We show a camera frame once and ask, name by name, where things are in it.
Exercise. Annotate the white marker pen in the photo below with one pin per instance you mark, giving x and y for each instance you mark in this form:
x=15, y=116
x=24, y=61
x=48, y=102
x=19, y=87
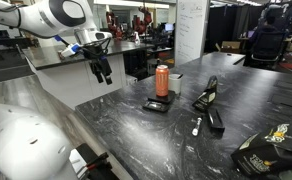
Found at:
x=196, y=126

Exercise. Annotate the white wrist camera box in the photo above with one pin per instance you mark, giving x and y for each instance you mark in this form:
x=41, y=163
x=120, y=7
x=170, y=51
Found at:
x=70, y=50

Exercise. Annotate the white whiteboard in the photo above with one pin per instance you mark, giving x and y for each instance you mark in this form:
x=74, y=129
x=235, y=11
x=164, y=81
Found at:
x=191, y=30

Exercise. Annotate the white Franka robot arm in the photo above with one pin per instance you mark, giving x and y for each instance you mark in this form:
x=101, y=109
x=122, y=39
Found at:
x=42, y=16

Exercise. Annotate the white spray bottle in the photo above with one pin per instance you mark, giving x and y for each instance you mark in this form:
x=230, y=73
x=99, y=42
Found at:
x=137, y=39

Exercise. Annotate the cardboard box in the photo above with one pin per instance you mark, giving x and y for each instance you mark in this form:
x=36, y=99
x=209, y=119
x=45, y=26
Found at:
x=231, y=46

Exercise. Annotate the computer monitor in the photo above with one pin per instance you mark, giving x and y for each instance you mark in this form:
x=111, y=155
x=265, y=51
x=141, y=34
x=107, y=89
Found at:
x=168, y=27

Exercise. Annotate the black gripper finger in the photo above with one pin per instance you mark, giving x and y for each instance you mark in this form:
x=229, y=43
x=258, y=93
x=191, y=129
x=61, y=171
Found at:
x=99, y=76
x=107, y=76

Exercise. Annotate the white island counter dark top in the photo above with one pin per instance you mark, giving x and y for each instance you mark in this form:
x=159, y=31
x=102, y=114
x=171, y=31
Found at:
x=72, y=83

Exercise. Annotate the black digital scale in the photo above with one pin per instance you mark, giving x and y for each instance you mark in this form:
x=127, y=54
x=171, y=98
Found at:
x=157, y=106

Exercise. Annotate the red background robot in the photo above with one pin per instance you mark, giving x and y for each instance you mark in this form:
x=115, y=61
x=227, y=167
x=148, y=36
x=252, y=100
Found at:
x=112, y=25
x=142, y=21

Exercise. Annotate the black flat case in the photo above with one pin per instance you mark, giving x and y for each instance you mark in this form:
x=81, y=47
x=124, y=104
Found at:
x=216, y=119

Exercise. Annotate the black bag with yellow print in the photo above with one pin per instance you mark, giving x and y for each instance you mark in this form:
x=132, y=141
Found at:
x=269, y=156

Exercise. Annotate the black stapler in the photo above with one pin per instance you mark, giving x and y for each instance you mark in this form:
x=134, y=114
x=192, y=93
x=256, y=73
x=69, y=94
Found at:
x=207, y=96

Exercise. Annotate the orange drink can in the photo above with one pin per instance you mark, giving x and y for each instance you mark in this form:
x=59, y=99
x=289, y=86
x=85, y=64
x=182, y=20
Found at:
x=162, y=81

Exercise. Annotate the black curtain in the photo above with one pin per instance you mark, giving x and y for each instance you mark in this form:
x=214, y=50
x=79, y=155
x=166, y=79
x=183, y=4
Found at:
x=232, y=28

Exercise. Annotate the black office chair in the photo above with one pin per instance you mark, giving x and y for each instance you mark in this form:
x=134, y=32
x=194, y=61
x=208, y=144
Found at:
x=267, y=48

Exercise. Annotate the grey cup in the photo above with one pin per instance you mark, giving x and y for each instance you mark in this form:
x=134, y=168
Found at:
x=176, y=85

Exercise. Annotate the black table mat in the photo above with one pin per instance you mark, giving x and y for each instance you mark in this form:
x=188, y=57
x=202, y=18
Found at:
x=291, y=95

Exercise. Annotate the seated person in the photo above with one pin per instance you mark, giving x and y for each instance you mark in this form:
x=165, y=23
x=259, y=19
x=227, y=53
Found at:
x=269, y=25

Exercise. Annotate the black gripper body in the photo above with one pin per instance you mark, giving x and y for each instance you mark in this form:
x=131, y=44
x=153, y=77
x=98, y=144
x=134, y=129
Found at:
x=97, y=58

